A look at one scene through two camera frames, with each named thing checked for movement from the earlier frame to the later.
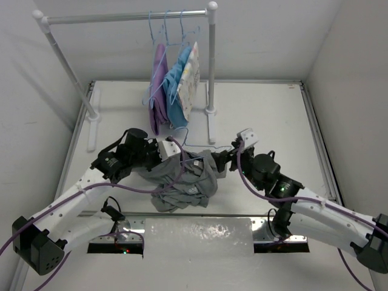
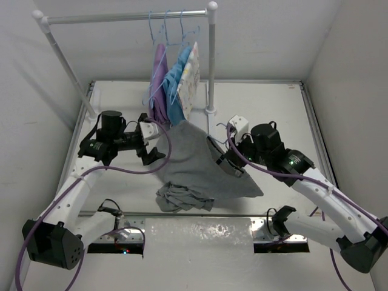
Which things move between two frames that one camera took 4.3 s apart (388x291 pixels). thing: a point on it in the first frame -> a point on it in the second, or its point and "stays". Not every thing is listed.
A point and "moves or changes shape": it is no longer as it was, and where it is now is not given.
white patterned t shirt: x=189 y=83 stays
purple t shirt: x=156 y=106 stays
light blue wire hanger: x=198 y=146 -> x=224 y=143
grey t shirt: x=198 y=184 moves or changes shape
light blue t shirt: x=176 y=116 stays
